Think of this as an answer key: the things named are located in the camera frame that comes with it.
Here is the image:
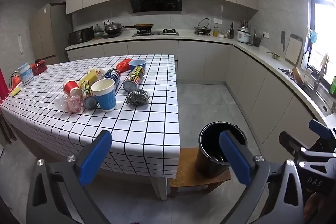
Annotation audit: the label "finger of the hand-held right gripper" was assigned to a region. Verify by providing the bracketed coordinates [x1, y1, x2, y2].
[309, 119, 336, 139]
[279, 131, 336, 161]

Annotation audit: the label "blue paper cup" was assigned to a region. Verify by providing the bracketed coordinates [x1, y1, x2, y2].
[91, 78, 117, 112]

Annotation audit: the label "beige cutting board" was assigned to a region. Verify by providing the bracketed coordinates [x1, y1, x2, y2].
[284, 34, 303, 65]

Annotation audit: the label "blue bowl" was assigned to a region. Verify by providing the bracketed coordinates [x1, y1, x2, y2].
[128, 59, 146, 71]

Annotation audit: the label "white rice cooker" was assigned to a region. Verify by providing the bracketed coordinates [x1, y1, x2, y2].
[237, 25, 253, 44]

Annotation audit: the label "beige cloth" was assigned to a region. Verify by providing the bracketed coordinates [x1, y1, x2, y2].
[320, 54, 330, 75]

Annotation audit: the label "brown basket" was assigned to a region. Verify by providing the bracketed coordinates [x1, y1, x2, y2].
[292, 67, 305, 83]

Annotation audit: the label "kitchen sink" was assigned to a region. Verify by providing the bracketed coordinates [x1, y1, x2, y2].
[278, 67, 336, 117]

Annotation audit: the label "white blue canister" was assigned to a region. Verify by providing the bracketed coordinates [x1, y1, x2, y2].
[18, 62, 34, 86]

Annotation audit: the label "black plastic bucket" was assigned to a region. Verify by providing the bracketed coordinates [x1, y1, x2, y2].
[196, 122, 248, 179]

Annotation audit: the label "yellow green packet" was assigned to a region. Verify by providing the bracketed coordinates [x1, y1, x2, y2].
[79, 69, 98, 84]

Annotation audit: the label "red plastic bag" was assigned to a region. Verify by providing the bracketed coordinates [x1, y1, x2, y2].
[116, 58, 133, 72]

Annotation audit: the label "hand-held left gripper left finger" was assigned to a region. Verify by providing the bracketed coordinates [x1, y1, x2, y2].
[26, 130, 113, 224]

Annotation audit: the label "blue drink can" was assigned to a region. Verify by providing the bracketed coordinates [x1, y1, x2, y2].
[103, 68, 121, 84]

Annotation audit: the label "green ceramic vase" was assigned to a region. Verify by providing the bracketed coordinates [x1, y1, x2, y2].
[94, 24, 105, 39]

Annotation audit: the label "person's right hand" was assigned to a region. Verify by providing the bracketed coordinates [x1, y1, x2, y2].
[304, 191, 325, 223]

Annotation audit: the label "beige refrigerator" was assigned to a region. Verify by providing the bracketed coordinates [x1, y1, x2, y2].
[29, 3, 71, 65]

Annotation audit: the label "red object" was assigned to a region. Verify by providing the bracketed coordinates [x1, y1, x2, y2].
[0, 68, 9, 101]

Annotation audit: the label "wooden stool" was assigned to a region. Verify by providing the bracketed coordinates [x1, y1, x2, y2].
[168, 147, 232, 198]

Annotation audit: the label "beige lower cabinets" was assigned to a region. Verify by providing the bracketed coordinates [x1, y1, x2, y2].
[67, 40, 323, 156]

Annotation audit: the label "yellow black drink can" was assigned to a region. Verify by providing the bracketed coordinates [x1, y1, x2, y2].
[79, 80, 99, 109]
[123, 67, 146, 92]

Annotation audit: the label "frying pan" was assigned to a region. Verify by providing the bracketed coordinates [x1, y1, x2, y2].
[125, 23, 154, 31]

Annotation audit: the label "kitchen window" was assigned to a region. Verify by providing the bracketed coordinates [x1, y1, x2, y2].
[303, 0, 336, 88]

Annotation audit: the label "black wok with lid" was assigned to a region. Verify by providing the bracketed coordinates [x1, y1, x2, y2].
[104, 21, 123, 36]

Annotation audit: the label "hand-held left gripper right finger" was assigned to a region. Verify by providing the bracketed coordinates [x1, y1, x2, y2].
[219, 130, 305, 224]

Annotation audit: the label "steel wool scrubber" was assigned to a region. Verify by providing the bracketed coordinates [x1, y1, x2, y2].
[126, 89, 150, 105]

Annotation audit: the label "black toaster oven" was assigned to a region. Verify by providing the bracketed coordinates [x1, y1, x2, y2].
[69, 27, 95, 45]

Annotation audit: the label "red box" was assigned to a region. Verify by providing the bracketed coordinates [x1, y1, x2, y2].
[30, 60, 48, 75]

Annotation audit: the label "chrome kitchen faucet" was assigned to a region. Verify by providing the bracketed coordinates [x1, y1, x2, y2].
[312, 55, 330, 90]

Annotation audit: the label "black gas stove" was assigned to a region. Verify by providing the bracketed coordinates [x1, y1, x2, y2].
[132, 28, 180, 37]

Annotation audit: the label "black utensil holder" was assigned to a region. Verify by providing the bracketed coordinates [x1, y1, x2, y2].
[252, 30, 261, 47]

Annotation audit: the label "red paper cup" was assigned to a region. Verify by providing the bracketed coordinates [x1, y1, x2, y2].
[63, 80, 82, 97]

